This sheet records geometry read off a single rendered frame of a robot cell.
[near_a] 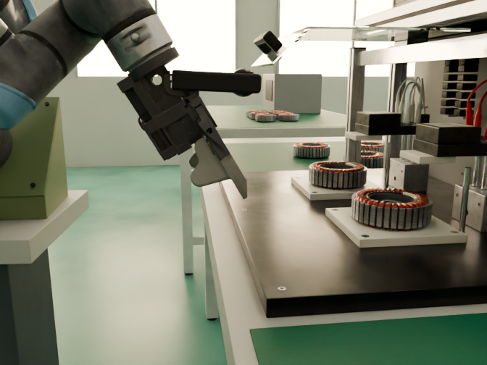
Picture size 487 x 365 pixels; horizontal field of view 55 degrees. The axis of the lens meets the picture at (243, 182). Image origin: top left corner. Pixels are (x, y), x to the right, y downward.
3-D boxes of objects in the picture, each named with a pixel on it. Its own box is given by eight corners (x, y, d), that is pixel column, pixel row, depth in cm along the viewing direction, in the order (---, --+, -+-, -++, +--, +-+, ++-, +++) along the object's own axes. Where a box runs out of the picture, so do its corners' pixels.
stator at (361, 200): (368, 233, 62) (369, 206, 61) (340, 210, 73) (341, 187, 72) (446, 230, 64) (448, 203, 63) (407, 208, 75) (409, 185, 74)
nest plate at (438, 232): (359, 248, 61) (359, 239, 60) (325, 215, 75) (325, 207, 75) (467, 242, 62) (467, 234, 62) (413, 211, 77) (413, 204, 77)
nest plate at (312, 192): (309, 200, 84) (309, 193, 84) (290, 182, 98) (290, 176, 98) (388, 198, 86) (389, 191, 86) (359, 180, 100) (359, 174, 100)
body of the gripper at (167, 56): (169, 156, 66) (120, 81, 63) (220, 124, 66) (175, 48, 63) (167, 166, 59) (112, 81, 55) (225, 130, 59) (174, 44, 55)
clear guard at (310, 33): (272, 65, 73) (273, 24, 71) (251, 68, 96) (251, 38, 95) (467, 65, 77) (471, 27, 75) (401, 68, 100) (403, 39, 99)
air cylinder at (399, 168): (402, 192, 90) (404, 164, 89) (385, 183, 97) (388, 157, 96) (427, 191, 91) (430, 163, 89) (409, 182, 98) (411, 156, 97)
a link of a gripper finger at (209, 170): (213, 217, 58) (180, 158, 61) (254, 193, 58) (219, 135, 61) (206, 212, 55) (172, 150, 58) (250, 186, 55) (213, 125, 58)
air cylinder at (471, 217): (480, 232, 67) (484, 195, 65) (451, 217, 74) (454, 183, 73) (512, 231, 67) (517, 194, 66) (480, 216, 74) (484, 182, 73)
